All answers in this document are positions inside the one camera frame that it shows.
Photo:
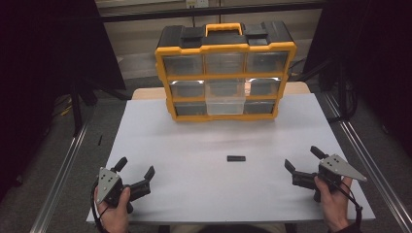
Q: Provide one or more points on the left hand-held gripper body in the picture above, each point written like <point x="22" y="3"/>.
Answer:
<point x="108" y="183"/>

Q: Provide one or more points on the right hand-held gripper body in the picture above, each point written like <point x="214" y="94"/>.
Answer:
<point x="340" y="168"/>

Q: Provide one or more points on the small black rectangular block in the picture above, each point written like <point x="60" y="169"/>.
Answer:
<point x="236" y="158"/>

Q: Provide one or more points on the clear plastic drawer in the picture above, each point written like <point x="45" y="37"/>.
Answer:
<point x="225" y="103"/>

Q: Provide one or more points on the yellow black drawer organizer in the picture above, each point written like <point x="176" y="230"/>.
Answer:
<point x="223" y="75"/>

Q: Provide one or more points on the person's left hand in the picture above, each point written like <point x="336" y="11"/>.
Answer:
<point x="115" y="216"/>

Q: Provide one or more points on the person's right hand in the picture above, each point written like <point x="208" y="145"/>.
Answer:
<point x="335" y="207"/>

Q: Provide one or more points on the white table sheet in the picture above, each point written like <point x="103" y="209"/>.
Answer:
<point x="207" y="181"/>

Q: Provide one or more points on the black metal stand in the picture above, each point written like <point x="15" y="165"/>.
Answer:
<point x="342" y="90"/>
<point x="77" y="106"/>

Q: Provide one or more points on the dark curtain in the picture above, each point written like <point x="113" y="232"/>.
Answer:
<point x="39" y="64"/>
<point x="379" y="58"/>

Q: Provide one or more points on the black horizontal bar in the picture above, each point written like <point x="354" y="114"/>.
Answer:
<point x="210" y="10"/>

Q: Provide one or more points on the aluminium frame rail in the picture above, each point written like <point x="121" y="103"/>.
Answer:
<point x="372" y="155"/>
<point x="60" y="181"/>

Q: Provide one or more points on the white wall socket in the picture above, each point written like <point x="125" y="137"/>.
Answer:
<point x="197" y="3"/>

